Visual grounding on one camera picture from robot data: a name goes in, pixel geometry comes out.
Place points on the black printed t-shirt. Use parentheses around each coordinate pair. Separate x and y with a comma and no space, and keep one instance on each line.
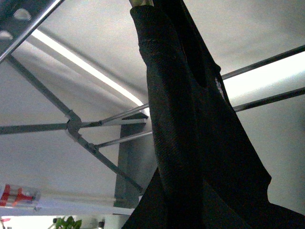
(208,174)

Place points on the grey metal clothes rack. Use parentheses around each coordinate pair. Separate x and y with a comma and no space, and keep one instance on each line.
(20,18)

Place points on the green potted plant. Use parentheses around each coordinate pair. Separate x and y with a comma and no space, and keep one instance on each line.
(66,223)

